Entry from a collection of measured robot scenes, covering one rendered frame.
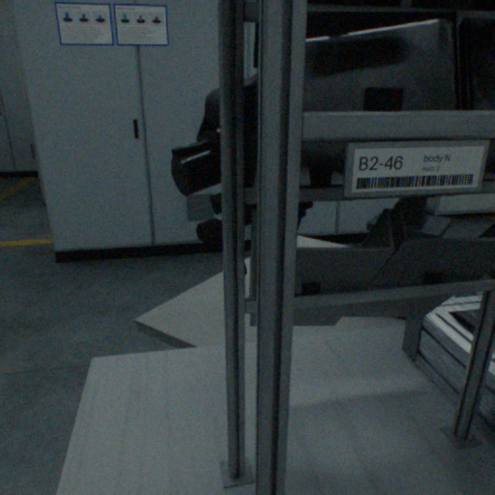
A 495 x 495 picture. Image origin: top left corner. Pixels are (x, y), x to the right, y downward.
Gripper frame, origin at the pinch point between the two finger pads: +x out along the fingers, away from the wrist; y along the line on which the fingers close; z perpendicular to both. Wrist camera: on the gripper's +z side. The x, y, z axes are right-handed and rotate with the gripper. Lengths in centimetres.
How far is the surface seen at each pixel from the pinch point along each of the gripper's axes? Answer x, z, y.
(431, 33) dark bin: -25.3, -36.7, -0.7
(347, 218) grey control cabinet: 112, 239, -180
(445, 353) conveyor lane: 22.1, -18.1, -18.9
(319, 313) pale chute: 6.0, -15.4, 0.5
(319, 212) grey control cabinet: 98, 245, -157
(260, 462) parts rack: -0.8, -37.8, 19.3
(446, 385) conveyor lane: 27.0, -19.4, -17.3
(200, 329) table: 19.3, 16.6, 11.4
